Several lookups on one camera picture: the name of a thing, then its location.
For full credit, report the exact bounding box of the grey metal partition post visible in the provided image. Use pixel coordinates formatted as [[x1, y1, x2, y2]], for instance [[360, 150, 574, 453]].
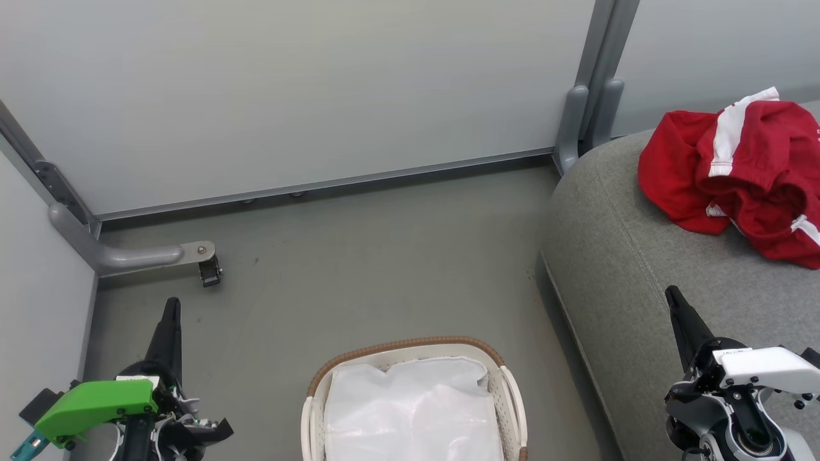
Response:
[[553, 0, 641, 176]]

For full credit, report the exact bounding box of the grey partition corner post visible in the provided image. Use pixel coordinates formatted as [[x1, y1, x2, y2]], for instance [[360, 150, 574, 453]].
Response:
[[0, 99, 101, 235]]

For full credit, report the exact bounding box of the white basket with brown rim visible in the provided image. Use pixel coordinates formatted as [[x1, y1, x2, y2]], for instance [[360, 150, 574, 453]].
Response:
[[301, 336, 530, 461]]

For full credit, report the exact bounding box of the grey fabric sofa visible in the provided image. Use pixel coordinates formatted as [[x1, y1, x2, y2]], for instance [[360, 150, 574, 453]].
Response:
[[540, 99, 820, 461]]

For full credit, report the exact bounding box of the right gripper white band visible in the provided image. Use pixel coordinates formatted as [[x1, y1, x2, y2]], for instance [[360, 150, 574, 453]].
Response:
[[665, 285, 820, 411]]

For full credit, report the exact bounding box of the red shirt with white sleeve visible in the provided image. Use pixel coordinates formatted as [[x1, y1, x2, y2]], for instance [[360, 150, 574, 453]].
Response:
[[695, 87, 820, 270]]

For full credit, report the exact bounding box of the grey partition base rail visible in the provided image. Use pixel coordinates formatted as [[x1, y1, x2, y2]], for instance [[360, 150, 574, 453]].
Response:
[[95, 149, 557, 222]]

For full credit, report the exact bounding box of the grey metal partition foot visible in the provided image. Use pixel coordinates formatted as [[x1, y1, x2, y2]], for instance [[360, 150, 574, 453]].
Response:
[[49, 202, 216, 278]]

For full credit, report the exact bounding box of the small black caster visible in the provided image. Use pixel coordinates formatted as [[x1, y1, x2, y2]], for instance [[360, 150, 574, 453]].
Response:
[[198, 254, 224, 288]]

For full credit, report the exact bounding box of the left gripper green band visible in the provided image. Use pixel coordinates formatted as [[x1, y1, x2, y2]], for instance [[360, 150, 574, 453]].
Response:
[[19, 297, 235, 461]]

